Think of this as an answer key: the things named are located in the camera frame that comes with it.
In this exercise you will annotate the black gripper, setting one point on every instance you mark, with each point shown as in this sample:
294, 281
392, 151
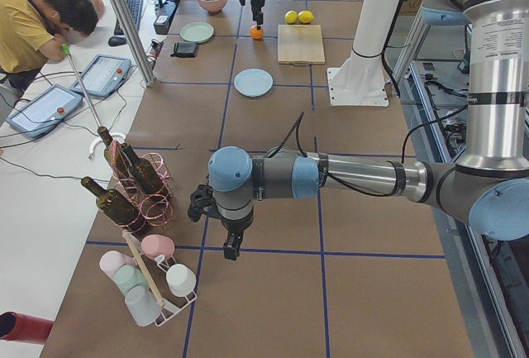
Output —
257, 4
235, 229

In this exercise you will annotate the orange mandarin fruit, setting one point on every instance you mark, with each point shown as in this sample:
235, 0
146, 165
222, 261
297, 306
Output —
257, 32

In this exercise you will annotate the light blue plate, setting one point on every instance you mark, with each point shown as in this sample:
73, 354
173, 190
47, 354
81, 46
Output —
253, 83

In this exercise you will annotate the pale green plate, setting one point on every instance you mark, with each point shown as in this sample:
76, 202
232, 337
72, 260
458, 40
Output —
197, 32

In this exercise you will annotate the yellow lemon far side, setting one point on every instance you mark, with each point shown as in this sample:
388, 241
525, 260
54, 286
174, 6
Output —
291, 17

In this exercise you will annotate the wooden cutting board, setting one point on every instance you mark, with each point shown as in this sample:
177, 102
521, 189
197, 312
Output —
300, 44

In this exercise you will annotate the yellow lemon near board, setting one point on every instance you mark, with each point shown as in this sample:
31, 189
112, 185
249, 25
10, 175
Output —
305, 17

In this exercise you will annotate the white cup right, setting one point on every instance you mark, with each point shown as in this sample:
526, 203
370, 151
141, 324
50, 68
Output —
181, 280

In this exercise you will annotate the dark grey folded cloth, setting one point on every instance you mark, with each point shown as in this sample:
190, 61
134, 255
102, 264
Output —
184, 49

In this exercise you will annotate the light grey cup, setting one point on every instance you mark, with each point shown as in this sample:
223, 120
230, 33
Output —
142, 305

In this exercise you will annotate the mint green cup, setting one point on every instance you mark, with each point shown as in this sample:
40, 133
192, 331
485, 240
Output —
128, 277

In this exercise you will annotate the dark green wine bottle middle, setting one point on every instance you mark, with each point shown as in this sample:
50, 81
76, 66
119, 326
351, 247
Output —
145, 175

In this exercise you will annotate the dark green wine bottle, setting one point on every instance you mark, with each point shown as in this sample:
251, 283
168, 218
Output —
113, 154
118, 208
145, 175

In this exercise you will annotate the pink cup left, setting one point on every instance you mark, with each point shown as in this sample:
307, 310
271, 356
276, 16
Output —
111, 261

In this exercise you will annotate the dark green wine bottle front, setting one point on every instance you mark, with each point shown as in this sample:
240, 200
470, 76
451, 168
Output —
118, 208

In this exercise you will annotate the black computer mouse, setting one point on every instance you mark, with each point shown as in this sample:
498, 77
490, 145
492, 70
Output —
115, 41

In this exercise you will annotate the dark green wine bottle back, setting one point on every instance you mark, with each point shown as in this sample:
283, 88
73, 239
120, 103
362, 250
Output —
113, 154

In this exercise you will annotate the teach pendant tablet far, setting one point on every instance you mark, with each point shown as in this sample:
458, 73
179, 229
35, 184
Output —
105, 74

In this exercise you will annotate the teach pendant tablet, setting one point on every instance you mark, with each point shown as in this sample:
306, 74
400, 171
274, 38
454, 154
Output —
105, 74
44, 112

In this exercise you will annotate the person in yellow shirt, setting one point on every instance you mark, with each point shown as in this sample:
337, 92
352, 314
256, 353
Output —
33, 32

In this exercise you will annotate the teach pendant tablet near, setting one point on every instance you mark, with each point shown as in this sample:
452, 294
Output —
44, 112

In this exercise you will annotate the red cylinder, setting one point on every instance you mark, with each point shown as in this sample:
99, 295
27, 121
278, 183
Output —
25, 328

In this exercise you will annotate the wooden rack handle stick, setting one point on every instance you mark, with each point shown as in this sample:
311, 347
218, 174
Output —
134, 244

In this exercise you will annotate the copper wire bottle rack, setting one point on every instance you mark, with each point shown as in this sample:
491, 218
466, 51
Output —
156, 207

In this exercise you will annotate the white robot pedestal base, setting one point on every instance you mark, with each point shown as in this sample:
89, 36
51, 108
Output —
360, 80

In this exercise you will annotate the white ring holder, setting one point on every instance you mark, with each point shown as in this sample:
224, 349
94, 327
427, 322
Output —
99, 140

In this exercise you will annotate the aluminium frame post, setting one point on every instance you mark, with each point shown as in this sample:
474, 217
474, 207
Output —
133, 41

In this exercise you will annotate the metal rod green handle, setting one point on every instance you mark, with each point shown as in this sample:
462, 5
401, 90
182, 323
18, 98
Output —
65, 49

